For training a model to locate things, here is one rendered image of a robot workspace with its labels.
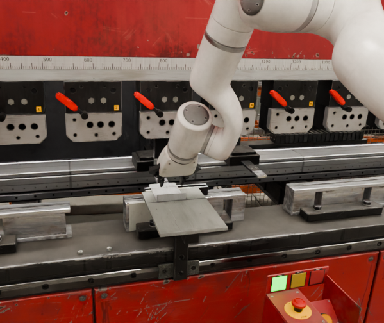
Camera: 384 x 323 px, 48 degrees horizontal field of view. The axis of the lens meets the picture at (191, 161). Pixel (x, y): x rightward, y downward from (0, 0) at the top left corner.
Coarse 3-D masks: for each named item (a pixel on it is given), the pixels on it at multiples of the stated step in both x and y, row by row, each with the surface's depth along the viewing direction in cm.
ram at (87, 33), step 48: (0, 0) 103; (48, 0) 105; (96, 0) 108; (144, 0) 112; (192, 0) 115; (0, 48) 106; (48, 48) 109; (96, 48) 112; (144, 48) 116; (192, 48) 119; (288, 48) 127
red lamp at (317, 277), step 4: (312, 272) 126; (316, 272) 126; (320, 272) 127; (312, 276) 126; (316, 276) 127; (320, 276) 127; (312, 280) 127; (316, 280) 127; (320, 280) 128; (312, 284) 127
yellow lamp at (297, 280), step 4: (292, 276) 124; (296, 276) 124; (300, 276) 125; (304, 276) 125; (292, 280) 124; (296, 280) 125; (300, 280) 125; (304, 280) 126; (292, 284) 125; (296, 284) 125; (300, 284) 126; (304, 284) 126
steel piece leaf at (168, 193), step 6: (174, 186) 136; (156, 192) 132; (162, 192) 132; (168, 192) 132; (174, 192) 132; (180, 192) 132; (156, 198) 128; (162, 198) 126; (168, 198) 126; (174, 198) 127; (180, 198) 127
